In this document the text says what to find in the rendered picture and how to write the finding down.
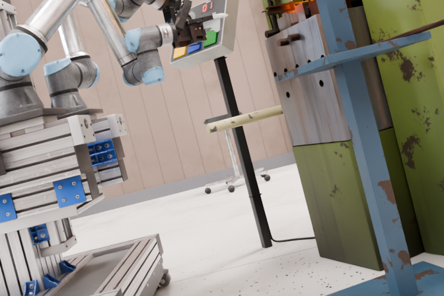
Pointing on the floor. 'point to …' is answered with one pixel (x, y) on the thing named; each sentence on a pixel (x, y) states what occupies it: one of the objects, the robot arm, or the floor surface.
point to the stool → (231, 161)
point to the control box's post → (243, 154)
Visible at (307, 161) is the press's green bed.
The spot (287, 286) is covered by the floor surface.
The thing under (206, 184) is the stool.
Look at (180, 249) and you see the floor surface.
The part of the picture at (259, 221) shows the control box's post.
